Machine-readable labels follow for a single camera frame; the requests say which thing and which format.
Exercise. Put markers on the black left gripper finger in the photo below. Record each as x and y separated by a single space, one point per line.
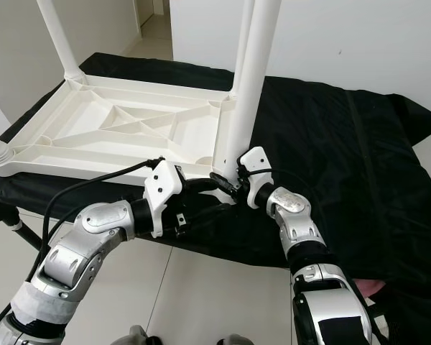
197 185

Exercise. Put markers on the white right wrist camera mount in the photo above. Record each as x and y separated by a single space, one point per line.
257 159

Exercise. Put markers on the black metal table leg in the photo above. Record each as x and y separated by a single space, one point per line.
30 236

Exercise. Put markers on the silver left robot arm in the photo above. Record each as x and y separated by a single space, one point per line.
86 251

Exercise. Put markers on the white plastic table top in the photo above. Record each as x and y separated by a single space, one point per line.
86 140

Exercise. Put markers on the black table cloth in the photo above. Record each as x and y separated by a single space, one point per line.
373 158

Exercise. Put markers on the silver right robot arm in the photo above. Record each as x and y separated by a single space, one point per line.
305 230

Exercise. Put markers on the grey right robot leg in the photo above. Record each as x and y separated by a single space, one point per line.
237 341

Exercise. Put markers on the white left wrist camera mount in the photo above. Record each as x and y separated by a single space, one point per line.
164 185

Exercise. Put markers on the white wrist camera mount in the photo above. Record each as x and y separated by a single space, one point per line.
257 159
164 185

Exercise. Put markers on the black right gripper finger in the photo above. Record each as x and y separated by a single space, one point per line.
226 184

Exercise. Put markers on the pink cloth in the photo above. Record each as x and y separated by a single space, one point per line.
378 286

